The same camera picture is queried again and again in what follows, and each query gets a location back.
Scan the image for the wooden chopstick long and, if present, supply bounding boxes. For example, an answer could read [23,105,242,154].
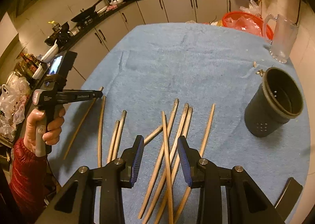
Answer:
[138,98,179,219]

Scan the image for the wooden chopstick pair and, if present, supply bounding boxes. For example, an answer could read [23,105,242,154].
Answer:
[142,103,189,223]
[154,107,193,224]

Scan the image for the wooden chopstick crossing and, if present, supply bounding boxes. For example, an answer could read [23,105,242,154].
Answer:
[161,111,173,223]

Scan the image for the black utensil holder cup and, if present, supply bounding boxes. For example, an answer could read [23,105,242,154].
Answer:
[244,67,303,138]

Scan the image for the wooden chopstick diagonal low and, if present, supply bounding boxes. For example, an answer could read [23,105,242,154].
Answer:
[144,125,163,146]

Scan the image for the red sleeve left forearm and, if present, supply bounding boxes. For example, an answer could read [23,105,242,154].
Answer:
[9,138,46,223]

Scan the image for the lower kitchen cabinets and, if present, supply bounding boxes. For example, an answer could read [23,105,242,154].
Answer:
[14,0,257,106]

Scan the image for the person left hand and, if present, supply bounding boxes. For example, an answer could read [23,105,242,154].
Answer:
[23,106,66,153]

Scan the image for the white plastic bags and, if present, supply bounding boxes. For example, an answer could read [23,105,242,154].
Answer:
[1,77,31,141]

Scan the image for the white bowl on counter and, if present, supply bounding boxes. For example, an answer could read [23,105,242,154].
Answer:
[41,40,59,63]

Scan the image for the black flat phone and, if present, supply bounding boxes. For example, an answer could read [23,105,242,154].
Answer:
[274,177,303,221]

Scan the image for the black wok pan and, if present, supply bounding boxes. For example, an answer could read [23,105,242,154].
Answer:
[71,0,103,22]

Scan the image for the blue towel table cloth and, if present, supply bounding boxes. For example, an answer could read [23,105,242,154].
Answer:
[47,22,311,224]

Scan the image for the clear glass mug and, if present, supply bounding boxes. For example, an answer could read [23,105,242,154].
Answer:
[262,13,298,64]

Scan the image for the red plastic basket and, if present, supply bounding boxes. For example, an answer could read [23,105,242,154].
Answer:
[221,11,274,40]

